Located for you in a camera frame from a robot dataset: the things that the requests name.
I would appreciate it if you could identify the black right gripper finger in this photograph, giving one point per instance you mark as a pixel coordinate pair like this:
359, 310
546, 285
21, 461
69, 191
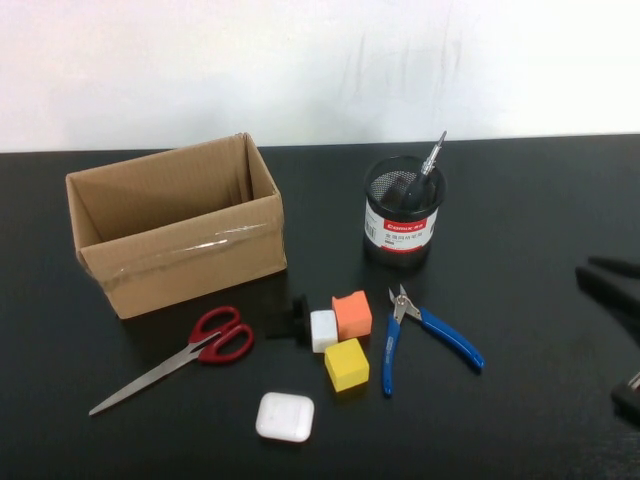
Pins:
615, 297
620, 266

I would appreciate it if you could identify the black screwdriver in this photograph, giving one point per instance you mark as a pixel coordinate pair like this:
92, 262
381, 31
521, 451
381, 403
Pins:
429, 162

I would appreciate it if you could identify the black mesh pen holder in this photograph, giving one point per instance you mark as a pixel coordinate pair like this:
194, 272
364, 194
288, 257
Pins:
400, 240

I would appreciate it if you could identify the orange foam block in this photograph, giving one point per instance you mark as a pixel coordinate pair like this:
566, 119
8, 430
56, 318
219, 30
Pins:
354, 317

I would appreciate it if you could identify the yellow foam block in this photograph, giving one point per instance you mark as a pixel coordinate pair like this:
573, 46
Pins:
347, 367

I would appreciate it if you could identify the white foam block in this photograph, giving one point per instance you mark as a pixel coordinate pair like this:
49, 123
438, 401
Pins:
323, 330

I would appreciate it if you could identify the white earbuds case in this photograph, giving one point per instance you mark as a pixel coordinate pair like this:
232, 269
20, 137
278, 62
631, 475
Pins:
285, 417

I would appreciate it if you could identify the brown cardboard box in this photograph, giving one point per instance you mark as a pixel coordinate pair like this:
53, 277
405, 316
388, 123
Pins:
200, 270

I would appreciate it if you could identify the black plastic bracket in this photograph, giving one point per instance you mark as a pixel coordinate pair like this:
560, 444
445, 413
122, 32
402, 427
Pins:
280, 325

